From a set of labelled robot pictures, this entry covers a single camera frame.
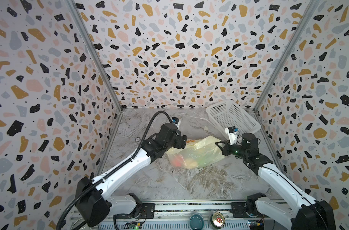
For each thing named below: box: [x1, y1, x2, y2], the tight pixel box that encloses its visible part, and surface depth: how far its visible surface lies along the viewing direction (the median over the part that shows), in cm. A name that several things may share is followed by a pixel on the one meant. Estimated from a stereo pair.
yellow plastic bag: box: [165, 135, 225, 170], surface depth 84 cm
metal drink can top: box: [209, 211, 226, 230], surface depth 64 cm
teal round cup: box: [188, 213, 205, 230], surface depth 71 cm
